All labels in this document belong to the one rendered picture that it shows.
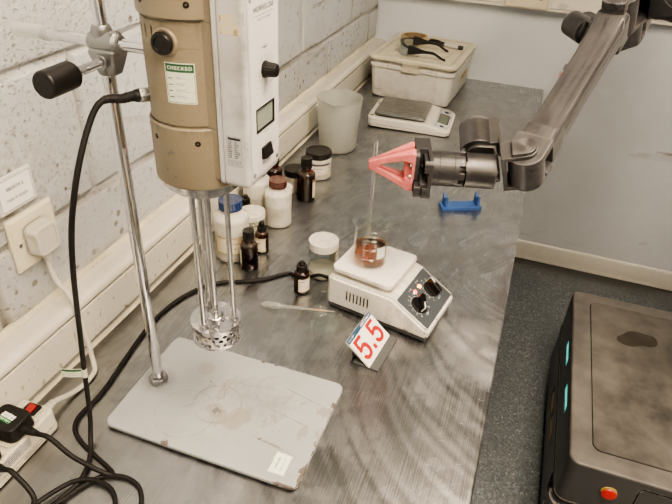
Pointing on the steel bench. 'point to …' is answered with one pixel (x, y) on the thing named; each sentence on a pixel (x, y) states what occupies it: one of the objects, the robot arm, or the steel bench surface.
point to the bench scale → (411, 116)
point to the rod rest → (460, 204)
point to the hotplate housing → (380, 302)
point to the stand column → (131, 210)
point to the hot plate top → (400, 261)
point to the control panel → (426, 299)
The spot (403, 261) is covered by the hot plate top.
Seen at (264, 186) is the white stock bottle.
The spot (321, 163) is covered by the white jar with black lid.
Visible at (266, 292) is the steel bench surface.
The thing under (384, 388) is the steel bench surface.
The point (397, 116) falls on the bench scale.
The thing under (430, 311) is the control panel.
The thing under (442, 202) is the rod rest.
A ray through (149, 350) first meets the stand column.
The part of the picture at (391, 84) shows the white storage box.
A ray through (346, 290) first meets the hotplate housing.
